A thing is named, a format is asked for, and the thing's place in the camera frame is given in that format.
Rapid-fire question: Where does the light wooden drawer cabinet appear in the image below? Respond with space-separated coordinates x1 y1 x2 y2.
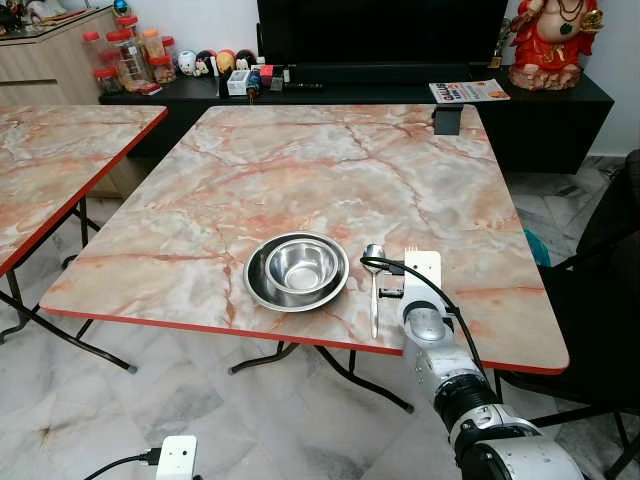
0 8 119 106

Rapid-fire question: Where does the large clear jar red lid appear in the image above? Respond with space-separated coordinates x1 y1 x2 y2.
107 28 144 86

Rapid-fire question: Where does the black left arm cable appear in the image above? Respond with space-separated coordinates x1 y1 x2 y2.
85 450 161 480

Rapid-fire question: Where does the marble pattern folding table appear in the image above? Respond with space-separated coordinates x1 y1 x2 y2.
38 103 571 413
0 105 168 373

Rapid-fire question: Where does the black chair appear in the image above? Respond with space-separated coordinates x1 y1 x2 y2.
495 150 640 480

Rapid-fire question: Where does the round steel plate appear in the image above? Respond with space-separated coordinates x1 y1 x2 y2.
244 232 351 313

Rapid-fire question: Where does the orange filled jar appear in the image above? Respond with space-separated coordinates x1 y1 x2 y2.
140 27 166 63

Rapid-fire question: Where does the teal plastic bag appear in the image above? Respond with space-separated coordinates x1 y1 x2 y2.
522 228 551 269

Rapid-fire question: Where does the red laughing buddha statue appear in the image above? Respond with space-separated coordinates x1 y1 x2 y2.
508 0 605 91

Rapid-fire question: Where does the silver metal spoon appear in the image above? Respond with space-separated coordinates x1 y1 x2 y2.
362 243 387 339

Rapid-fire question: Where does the orange printed leaflet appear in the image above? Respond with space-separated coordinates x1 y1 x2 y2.
429 80 511 104

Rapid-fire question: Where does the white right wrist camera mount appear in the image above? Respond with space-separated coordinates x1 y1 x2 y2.
403 250 443 306

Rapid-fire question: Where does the black flat television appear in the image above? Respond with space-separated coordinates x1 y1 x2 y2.
256 0 509 73

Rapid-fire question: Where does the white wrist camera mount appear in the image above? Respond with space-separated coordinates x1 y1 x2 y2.
403 250 443 306
157 435 198 480

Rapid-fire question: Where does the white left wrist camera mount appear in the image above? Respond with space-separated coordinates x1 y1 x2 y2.
157 435 198 480

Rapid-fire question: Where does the small dark grey stand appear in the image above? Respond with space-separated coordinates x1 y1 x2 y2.
433 105 463 136

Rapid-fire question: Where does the round steel bowl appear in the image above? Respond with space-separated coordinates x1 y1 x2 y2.
264 238 341 295

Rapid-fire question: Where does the small white box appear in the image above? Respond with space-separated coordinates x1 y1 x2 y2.
227 70 251 96

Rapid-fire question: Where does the slim clear jar red lid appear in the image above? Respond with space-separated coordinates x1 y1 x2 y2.
82 30 106 71

